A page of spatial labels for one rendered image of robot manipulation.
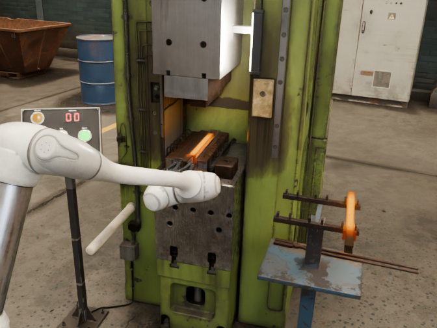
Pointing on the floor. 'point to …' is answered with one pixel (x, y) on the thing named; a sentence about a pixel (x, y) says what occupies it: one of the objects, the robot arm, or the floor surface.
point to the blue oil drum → (96, 69)
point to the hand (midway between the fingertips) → (187, 162)
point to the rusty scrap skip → (28, 45)
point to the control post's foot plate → (93, 321)
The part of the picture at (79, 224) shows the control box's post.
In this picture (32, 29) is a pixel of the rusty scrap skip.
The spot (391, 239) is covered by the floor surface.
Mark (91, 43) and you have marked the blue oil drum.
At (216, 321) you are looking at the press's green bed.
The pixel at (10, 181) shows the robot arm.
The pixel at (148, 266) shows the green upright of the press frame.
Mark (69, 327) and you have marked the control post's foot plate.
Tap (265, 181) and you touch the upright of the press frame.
